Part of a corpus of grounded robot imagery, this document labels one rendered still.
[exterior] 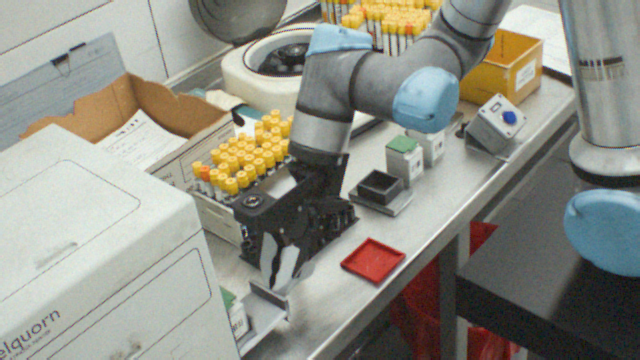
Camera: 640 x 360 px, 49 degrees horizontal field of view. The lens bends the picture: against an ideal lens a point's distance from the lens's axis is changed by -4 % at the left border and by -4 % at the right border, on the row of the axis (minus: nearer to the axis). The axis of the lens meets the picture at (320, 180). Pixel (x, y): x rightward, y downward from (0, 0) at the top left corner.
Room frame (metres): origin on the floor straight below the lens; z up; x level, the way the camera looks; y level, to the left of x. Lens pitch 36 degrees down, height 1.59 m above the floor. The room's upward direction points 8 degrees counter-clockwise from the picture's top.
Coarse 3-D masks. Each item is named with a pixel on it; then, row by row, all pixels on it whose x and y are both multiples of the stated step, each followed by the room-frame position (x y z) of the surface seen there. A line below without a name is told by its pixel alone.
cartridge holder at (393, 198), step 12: (372, 180) 0.93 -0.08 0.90; (384, 180) 0.92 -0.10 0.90; (396, 180) 0.90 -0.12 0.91; (348, 192) 0.91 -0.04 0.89; (360, 192) 0.90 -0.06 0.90; (372, 192) 0.88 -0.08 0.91; (384, 192) 0.87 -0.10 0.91; (396, 192) 0.89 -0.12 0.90; (408, 192) 0.89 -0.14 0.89; (372, 204) 0.88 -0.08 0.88; (384, 204) 0.87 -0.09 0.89; (396, 204) 0.87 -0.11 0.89
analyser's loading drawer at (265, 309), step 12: (252, 288) 0.69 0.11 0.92; (264, 288) 0.68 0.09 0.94; (240, 300) 0.68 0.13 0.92; (252, 300) 0.68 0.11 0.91; (264, 300) 0.67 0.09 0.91; (276, 300) 0.66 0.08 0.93; (252, 312) 0.65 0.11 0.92; (264, 312) 0.65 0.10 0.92; (276, 312) 0.65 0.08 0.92; (288, 312) 0.65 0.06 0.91; (252, 324) 0.61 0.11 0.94; (264, 324) 0.63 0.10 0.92; (276, 324) 0.63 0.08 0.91; (252, 336) 0.61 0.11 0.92; (240, 348) 0.60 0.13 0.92
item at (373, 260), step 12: (372, 240) 0.80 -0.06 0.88; (360, 252) 0.78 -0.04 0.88; (372, 252) 0.78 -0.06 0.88; (384, 252) 0.77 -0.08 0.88; (396, 252) 0.77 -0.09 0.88; (348, 264) 0.76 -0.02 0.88; (360, 264) 0.76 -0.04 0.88; (372, 264) 0.75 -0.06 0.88; (384, 264) 0.75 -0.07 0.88; (396, 264) 0.74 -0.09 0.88; (360, 276) 0.73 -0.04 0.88; (372, 276) 0.73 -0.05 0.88; (384, 276) 0.72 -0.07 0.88
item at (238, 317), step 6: (234, 300) 0.62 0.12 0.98; (234, 306) 0.61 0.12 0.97; (240, 306) 0.61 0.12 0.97; (234, 312) 0.61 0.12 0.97; (240, 312) 0.61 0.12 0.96; (234, 318) 0.60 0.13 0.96; (240, 318) 0.61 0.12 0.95; (246, 318) 0.62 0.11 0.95; (234, 324) 0.60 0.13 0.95; (240, 324) 0.61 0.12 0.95; (246, 324) 0.61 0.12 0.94; (234, 330) 0.60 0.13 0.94; (240, 330) 0.61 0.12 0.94; (246, 330) 0.61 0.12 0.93; (240, 336) 0.60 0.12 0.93
